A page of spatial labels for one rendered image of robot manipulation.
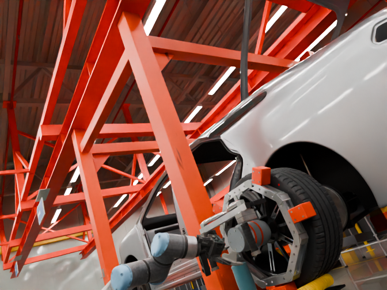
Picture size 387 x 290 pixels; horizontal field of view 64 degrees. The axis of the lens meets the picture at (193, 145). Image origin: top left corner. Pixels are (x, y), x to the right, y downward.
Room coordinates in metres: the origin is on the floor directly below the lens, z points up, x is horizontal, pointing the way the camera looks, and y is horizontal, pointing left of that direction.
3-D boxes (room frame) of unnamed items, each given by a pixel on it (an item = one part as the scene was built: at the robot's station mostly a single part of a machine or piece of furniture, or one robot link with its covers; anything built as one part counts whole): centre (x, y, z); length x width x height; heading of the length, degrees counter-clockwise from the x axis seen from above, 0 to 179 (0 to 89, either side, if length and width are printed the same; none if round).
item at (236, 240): (1.75, -0.10, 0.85); 0.21 x 0.14 x 0.14; 130
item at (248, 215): (1.53, -0.11, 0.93); 0.09 x 0.05 x 0.05; 130
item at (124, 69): (2.88, 0.76, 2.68); 1.77 x 0.10 x 0.12; 40
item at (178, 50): (3.02, -0.91, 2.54); 2.58 x 0.12 x 0.42; 130
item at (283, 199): (1.80, -0.16, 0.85); 0.54 x 0.07 x 0.54; 40
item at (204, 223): (1.79, 0.00, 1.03); 0.19 x 0.18 x 0.11; 130
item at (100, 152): (4.50, 0.33, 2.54); 2.58 x 0.12 x 0.42; 130
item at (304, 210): (1.56, -0.36, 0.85); 0.09 x 0.08 x 0.07; 40
